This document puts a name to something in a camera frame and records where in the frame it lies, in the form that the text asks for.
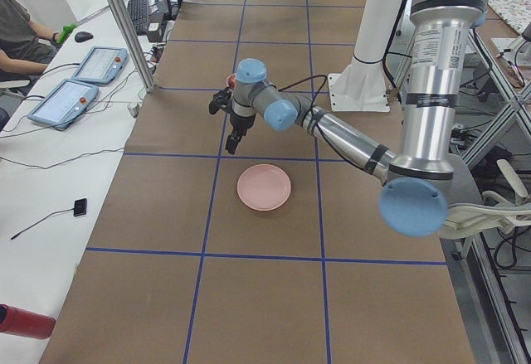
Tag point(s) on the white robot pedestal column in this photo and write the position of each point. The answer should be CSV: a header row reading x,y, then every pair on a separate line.
x,y
361,87

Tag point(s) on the blue teach pendant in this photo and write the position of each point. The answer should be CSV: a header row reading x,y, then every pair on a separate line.
x,y
69,100
101,65

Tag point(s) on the pink plate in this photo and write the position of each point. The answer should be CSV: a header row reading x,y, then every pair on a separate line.
x,y
264,187

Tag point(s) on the seated person in grey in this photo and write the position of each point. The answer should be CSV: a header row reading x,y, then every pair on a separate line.
x,y
27,47

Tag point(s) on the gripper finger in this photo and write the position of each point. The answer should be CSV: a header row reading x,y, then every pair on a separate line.
x,y
232,142

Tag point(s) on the aluminium frame post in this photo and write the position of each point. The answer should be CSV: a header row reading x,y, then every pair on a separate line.
x,y
126,28

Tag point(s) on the far blue teach pendant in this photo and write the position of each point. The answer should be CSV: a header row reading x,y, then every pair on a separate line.
x,y
101,65

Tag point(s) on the pink bowl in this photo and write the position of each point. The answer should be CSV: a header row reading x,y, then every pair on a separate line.
x,y
231,81

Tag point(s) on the black computer mouse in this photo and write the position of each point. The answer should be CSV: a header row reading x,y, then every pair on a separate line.
x,y
83,36

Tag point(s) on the small black square device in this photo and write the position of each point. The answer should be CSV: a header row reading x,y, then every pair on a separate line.
x,y
80,207

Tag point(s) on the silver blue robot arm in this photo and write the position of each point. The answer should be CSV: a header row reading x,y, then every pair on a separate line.
x,y
416,182

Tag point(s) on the near blue teach pendant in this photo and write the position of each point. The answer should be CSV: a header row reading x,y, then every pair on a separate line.
x,y
69,100

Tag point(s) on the red water bottle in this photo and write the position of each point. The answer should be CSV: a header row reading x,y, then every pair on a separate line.
x,y
19,322

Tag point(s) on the black keyboard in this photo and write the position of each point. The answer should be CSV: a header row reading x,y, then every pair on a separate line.
x,y
138,11

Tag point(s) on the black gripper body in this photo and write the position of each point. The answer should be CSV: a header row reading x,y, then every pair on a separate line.
x,y
241,123

